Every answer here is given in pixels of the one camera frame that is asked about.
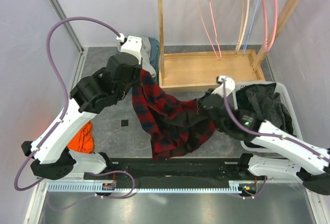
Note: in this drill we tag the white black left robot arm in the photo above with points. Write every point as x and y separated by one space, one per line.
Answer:
52 159

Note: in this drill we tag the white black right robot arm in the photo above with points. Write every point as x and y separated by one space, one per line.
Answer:
301 161

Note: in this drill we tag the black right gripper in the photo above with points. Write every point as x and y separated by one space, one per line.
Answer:
200 108

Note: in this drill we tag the red navy plaid skirt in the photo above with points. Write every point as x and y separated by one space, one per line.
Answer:
176 127

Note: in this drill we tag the grey t-shirt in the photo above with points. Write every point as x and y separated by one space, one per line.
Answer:
145 54

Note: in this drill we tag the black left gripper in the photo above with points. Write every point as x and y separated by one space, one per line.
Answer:
138 82

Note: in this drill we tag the beige wooden hanger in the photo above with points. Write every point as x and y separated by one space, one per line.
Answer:
245 7

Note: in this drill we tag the orange garment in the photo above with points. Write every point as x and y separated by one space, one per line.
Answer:
83 141

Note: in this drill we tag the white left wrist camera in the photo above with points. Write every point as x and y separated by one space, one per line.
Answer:
131 45

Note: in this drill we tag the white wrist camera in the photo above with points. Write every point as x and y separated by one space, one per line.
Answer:
131 45
226 85

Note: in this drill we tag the black dotted garment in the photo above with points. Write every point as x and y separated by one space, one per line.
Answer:
266 104

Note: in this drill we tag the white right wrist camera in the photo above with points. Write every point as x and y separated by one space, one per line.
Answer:
226 85

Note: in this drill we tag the pink wire hanger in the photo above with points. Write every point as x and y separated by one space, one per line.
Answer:
206 13

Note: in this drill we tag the wooden clothes rack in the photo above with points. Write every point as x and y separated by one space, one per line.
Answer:
196 71

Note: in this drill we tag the blue wire hanger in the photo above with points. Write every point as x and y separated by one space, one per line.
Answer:
247 37

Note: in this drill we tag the aluminium corner profile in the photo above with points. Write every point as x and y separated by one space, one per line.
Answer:
61 15

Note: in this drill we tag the light blue cable duct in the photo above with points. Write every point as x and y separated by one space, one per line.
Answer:
92 187

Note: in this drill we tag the white plastic laundry basket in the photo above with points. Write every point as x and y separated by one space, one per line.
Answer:
285 98

